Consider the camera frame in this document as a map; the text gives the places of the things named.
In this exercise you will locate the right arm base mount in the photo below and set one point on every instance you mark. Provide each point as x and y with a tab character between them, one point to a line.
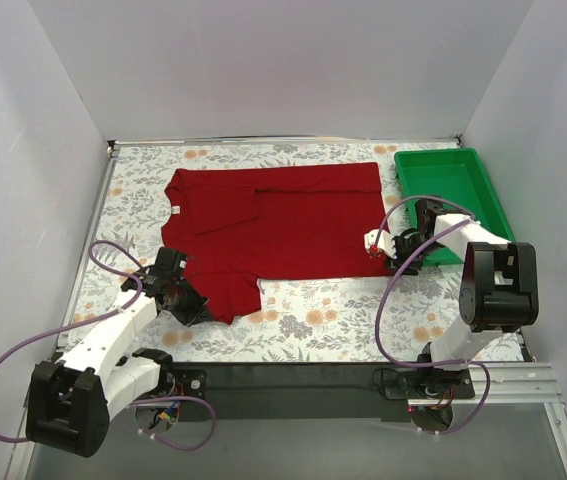
436	387

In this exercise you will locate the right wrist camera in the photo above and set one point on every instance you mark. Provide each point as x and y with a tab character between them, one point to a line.
380	242

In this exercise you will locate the red t shirt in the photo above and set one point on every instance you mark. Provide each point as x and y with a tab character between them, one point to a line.
287	223

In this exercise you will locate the floral patterned table mat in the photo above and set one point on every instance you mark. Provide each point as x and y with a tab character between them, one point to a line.
322	320

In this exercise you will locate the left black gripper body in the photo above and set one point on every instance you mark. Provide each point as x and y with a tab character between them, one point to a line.
191	305

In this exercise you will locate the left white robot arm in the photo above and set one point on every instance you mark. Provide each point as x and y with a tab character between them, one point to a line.
72	400

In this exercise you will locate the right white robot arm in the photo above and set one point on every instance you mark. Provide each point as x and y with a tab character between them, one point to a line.
498	291

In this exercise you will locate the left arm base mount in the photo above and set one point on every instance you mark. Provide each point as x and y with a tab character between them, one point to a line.
160	417

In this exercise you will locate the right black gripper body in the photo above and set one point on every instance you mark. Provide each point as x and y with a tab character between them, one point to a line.
398	257

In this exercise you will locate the green plastic tray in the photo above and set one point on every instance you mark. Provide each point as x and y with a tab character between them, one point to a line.
457	175

